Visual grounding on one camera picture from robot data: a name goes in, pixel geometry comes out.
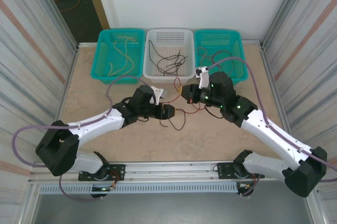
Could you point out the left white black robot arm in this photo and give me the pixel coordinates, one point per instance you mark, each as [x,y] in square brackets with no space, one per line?
[100,121]

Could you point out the teal plastic basket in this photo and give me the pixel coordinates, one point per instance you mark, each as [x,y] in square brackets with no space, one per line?
[105,50]
[223,42]

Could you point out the white plastic basket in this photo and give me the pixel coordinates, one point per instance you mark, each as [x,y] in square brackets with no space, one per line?
[168,42]

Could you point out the aluminium extrusion rail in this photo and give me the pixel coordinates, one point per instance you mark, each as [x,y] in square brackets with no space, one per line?
[171,170]

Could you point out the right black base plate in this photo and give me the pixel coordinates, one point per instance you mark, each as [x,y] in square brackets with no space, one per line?
[223,168]

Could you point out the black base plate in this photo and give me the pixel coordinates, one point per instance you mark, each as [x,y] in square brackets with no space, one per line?
[118,168]
[223,168]

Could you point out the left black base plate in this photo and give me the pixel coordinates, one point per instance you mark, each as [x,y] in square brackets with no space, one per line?
[118,168]

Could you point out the wooden door frame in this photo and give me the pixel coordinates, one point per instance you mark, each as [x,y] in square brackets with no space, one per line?
[96,0]

